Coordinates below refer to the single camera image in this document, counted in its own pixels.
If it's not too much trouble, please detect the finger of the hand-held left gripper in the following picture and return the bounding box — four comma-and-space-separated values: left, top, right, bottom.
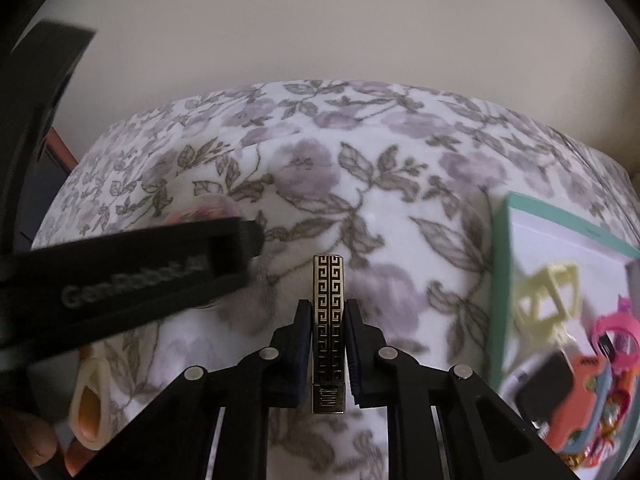
244, 217, 267, 258

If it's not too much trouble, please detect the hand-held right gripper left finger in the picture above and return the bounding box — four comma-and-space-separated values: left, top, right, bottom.
75, 299, 313, 480

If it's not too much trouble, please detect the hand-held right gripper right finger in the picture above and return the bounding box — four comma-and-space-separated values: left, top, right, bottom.
345, 299, 581, 480

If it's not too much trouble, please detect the pink coil hair tie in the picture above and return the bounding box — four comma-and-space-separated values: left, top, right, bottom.
167, 202, 243, 223

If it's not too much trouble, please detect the white smartwatch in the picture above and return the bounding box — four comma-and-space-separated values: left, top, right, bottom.
500, 351, 577, 426

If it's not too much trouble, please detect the cream hair claw clip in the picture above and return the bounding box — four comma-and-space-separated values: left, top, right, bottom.
512, 261, 584, 347

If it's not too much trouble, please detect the teal shallow box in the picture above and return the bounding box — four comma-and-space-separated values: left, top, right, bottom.
489, 191, 640, 480

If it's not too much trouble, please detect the orange and blue toy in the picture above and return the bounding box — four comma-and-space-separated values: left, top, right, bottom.
544, 352, 615, 455

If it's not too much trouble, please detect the pink fitness band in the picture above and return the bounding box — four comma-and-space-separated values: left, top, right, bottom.
590, 310, 640, 377

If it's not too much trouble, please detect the person's left hand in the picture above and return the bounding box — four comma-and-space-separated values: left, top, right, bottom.
12, 412, 101, 480

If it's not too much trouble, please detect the floral printed blanket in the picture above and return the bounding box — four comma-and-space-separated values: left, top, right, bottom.
31, 79, 640, 480

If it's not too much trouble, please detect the red-brown board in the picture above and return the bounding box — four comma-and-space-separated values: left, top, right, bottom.
42, 127, 79, 177

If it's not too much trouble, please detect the dark cabinet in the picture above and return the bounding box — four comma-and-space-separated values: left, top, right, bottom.
0, 20, 97, 261

